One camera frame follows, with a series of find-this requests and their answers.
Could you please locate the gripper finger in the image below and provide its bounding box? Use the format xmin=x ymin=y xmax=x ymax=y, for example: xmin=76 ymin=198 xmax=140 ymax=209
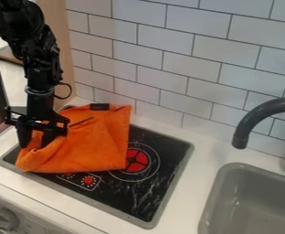
xmin=14 ymin=122 xmax=33 ymax=150
xmin=39 ymin=129 xmax=58 ymax=149

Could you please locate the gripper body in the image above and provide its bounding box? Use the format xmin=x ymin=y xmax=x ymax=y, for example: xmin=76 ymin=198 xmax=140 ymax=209
xmin=3 ymin=94 xmax=72 ymax=136

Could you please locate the orange cloth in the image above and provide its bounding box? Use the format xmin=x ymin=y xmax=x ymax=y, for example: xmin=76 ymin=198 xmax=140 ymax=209
xmin=14 ymin=103 xmax=133 ymax=174

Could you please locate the toy stove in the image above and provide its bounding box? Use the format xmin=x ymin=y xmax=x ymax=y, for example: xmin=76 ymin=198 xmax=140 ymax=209
xmin=0 ymin=105 xmax=196 ymax=230

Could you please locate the toy sink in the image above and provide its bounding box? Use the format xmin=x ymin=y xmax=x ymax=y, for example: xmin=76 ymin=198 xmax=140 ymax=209
xmin=197 ymin=162 xmax=285 ymax=234

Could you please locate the tap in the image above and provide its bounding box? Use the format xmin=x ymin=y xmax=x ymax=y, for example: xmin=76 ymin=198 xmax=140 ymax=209
xmin=230 ymin=96 xmax=285 ymax=181

